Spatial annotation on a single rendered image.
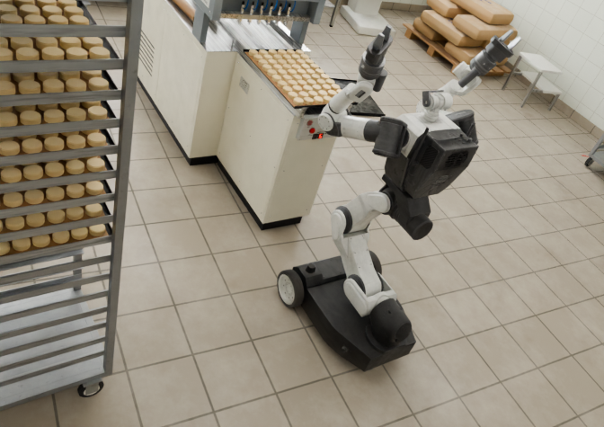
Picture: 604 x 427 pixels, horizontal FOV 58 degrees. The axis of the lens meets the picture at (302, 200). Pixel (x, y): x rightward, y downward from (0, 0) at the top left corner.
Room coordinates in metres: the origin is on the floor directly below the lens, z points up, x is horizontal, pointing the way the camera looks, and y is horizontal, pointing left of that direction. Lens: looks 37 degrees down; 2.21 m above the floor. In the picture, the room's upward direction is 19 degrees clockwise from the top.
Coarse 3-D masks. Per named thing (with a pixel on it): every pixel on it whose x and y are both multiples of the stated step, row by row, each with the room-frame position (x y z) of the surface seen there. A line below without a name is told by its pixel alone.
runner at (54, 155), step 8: (48, 152) 1.12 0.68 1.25; (56, 152) 1.13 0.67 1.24; (64, 152) 1.15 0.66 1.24; (72, 152) 1.16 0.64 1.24; (80, 152) 1.18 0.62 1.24; (88, 152) 1.19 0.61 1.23; (96, 152) 1.21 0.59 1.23; (104, 152) 1.22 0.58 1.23; (112, 152) 1.24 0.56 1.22; (0, 160) 1.04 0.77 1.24; (8, 160) 1.05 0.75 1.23; (16, 160) 1.07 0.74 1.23; (24, 160) 1.08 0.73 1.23; (32, 160) 1.09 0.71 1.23; (40, 160) 1.11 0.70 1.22; (48, 160) 1.12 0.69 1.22; (56, 160) 1.13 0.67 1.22
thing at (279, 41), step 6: (264, 24) 3.37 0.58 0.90; (264, 30) 3.36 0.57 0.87; (270, 30) 3.32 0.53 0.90; (270, 36) 3.31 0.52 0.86; (276, 36) 3.25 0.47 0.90; (276, 42) 3.24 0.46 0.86; (282, 42) 3.19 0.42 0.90; (282, 48) 3.18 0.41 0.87; (288, 48) 3.14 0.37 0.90; (348, 108) 2.67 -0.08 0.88
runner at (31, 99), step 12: (0, 96) 1.05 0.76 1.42; (12, 96) 1.07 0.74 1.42; (24, 96) 1.09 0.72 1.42; (36, 96) 1.10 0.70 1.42; (48, 96) 1.12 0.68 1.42; (60, 96) 1.14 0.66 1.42; (72, 96) 1.16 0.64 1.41; (84, 96) 1.18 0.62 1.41; (96, 96) 1.20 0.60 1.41; (108, 96) 1.22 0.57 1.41; (120, 96) 1.25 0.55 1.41
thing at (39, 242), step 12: (84, 228) 1.24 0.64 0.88; (96, 228) 1.26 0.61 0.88; (12, 240) 1.12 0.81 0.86; (24, 240) 1.12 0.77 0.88; (36, 240) 1.13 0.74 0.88; (48, 240) 1.15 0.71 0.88; (60, 240) 1.17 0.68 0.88; (72, 240) 1.20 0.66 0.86; (0, 252) 1.05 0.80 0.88; (12, 252) 1.08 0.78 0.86
